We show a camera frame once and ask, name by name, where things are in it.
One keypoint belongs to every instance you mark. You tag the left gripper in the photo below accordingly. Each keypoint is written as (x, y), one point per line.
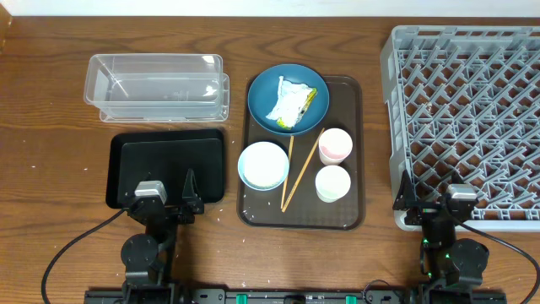
(194, 203)

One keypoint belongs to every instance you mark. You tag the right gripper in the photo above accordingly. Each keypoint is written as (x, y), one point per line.
(407, 199)

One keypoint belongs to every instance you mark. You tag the light blue bowl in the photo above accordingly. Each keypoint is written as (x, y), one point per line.
(263, 165)

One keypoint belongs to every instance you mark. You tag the white rice pile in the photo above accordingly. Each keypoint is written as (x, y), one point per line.
(262, 165)

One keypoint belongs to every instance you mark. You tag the white cup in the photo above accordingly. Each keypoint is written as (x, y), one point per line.
(332, 183)

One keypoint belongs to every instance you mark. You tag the pink cup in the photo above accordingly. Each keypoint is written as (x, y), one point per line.
(334, 146)

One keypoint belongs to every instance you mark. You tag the snack wrapper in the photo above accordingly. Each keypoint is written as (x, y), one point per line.
(293, 102)

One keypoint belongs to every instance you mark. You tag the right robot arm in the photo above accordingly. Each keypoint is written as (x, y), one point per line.
(454, 266)

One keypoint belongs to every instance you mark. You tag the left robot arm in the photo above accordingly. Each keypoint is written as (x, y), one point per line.
(148, 257)

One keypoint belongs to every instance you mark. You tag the black waste tray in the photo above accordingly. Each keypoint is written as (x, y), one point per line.
(167, 155)

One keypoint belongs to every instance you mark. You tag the grey dishwasher rack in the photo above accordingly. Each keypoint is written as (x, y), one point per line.
(465, 100)

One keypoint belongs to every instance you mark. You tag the brown serving tray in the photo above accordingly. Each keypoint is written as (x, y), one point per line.
(306, 210)

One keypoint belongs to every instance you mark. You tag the clear plastic bin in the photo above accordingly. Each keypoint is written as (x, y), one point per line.
(158, 87)

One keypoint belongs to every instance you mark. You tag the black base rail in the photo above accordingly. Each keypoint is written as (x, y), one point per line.
(211, 296)

